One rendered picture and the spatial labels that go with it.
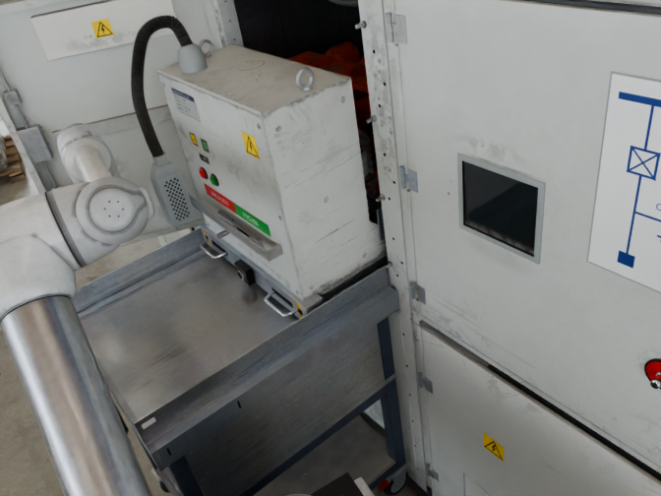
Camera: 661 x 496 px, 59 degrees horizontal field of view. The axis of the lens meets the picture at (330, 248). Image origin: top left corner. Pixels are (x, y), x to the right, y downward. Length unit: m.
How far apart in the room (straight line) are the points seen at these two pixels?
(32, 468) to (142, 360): 1.23
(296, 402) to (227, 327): 0.25
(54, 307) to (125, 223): 0.16
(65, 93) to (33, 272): 0.94
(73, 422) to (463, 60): 0.78
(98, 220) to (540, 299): 0.75
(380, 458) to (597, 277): 1.16
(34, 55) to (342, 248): 0.96
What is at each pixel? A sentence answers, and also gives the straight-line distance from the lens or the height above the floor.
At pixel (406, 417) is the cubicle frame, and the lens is 1.86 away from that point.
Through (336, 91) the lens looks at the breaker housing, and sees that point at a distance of 1.24.
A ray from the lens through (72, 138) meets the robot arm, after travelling 1.55.
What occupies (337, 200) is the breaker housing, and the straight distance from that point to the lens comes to 1.32.
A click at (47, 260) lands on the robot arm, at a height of 1.36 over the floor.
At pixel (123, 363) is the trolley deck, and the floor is 0.85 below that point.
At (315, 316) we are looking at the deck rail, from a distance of 1.38.
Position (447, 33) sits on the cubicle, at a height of 1.51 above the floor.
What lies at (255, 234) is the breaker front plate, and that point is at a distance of 1.44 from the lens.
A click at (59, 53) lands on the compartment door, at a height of 1.44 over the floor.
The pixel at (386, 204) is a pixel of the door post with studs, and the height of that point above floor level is 1.10.
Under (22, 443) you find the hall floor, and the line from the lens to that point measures 2.78.
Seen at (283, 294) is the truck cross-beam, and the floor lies 0.91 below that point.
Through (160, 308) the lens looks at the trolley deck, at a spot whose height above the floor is 0.85.
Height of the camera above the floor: 1.80
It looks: 35 degrees down
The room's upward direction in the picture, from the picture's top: 10 degrees counter-clockwise
